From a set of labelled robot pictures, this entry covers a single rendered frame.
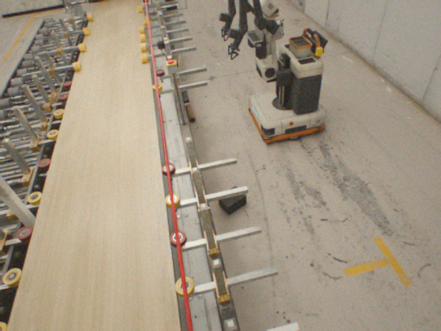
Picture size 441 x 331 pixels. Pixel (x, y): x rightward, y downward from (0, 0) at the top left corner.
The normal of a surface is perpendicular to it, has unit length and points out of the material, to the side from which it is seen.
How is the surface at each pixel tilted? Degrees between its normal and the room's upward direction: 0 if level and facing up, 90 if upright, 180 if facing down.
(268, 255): 0
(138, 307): 0
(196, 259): 0
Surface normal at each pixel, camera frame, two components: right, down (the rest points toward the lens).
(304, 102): 0.21, 0.67
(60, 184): -0.10, -0.72
